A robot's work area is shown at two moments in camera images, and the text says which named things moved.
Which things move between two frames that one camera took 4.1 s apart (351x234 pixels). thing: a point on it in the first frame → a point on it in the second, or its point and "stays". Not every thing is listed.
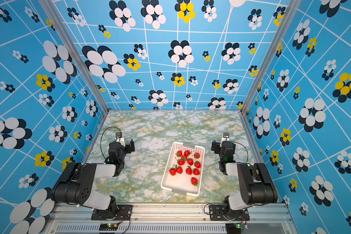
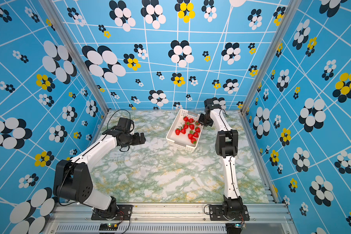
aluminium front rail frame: (169, 218) stays
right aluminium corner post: (288, 12) stays
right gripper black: (217, 145) → (201, 122)
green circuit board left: (108, 226) stays
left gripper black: (127, 147) → (138, 141)
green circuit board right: (241, 225) stays
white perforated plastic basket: (184, 172) → (185, 130)
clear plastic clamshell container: (141, 172) stays
